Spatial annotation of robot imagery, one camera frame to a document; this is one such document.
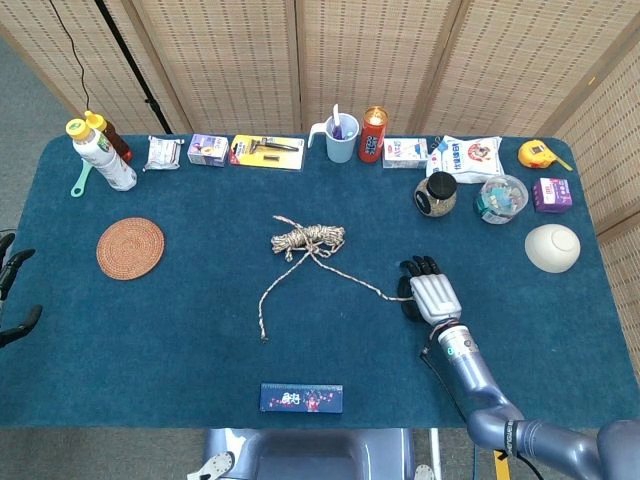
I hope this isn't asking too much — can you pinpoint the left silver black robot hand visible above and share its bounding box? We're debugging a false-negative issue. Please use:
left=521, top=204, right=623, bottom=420
left=0, top=232, right=44, bottom=349

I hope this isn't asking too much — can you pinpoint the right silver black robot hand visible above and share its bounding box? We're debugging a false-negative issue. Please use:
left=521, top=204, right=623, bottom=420
left=397, top=254, right=462, bottom=324

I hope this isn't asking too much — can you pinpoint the beige braided rope bundle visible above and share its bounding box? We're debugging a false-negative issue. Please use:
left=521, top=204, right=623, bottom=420
left=258, top=214, right=417, bottom=343

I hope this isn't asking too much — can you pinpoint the glass jar with black lid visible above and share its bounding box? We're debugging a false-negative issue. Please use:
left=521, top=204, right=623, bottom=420
left=413, top=171, right=458, bottom=218

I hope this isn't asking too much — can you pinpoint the mint green plastic spoon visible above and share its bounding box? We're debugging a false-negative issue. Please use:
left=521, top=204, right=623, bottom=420
left=69, top=160, right=94, bottom=198

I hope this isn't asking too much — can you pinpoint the round woven rattan coaster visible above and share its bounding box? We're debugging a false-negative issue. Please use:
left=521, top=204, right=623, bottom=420
left=95, top=216, right=166, bottom=281

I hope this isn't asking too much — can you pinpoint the clear tub of colourful clips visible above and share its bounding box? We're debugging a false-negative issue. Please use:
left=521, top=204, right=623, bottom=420
left=473, top=174, right=530, bottom=225

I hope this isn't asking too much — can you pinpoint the beige upturned bowl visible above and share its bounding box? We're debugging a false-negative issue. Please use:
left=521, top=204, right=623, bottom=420
left=524, top=223, right=582, bottom=274

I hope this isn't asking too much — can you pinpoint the white-label bottle with yellow cap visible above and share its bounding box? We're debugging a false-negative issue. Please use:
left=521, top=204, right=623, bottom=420
left=65, top=118, right=138, bottom=192

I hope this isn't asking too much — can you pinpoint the white sugar bag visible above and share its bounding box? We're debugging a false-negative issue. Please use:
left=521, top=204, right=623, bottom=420
left=425, top=135, right=503, bottom=185

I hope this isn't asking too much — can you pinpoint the white blue flat carton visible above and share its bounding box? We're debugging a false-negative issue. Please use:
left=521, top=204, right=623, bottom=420
left=382, top=137, right=430, bottom=170

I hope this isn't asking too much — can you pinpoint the small purple box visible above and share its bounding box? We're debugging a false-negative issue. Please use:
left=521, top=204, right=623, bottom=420
left=531, top=177, right=574, bottom=214

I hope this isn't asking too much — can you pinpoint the brown tea bottle yellow cap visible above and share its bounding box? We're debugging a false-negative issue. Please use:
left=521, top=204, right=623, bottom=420
left=83, top=110, right=134, bottom=164

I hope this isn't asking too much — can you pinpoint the dark blue illustrated long box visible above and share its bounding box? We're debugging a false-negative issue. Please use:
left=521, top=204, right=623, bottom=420
left=259, top=382, right=345, bottom=415

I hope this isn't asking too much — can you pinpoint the orange soda can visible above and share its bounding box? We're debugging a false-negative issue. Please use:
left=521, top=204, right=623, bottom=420
left=357, top=106, right=389, bottom=164

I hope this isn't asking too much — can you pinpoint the yellow tape measure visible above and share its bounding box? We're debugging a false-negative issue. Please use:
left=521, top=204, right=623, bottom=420
left=517, top=140, right=574, bottom=172

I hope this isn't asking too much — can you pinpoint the light blue plastic mug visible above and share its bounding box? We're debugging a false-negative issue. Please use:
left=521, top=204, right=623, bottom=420
left=307, top=113, right=361, bottom=164

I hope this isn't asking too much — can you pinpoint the white tissue packet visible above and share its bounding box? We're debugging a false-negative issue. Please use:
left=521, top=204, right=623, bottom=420
left=143, top=135, right=182, bottom=172

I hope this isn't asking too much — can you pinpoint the dark blue table mat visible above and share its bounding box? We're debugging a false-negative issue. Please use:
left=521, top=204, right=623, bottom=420
left=0, top=133, right=640, bottom=430

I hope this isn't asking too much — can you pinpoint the blue-grey robot torso base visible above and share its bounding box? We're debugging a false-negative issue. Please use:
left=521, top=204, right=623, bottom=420
left=187, top=427, right=442, bottom=480

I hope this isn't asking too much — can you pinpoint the yellow razor blister pack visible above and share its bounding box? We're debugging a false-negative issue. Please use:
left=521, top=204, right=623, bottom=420
left=228, top=134, right=307, bottom=172

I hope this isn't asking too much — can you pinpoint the purple white small carton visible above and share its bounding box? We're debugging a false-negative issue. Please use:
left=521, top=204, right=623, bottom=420
left=186, top=132, right=230, bottom=168

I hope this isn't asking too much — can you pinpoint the black stand pole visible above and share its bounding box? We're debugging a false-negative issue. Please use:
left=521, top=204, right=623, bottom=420
left=94, top=0, right=174, bottom=135

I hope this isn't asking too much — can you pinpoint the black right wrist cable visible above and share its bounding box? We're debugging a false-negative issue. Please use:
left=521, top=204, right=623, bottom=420
left=419, top=324, right=471, bottom=421

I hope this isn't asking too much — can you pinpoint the thin black hanging cable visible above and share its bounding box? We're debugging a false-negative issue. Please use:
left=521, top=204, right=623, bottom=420
left=48, top=0, right=92, bottom=114

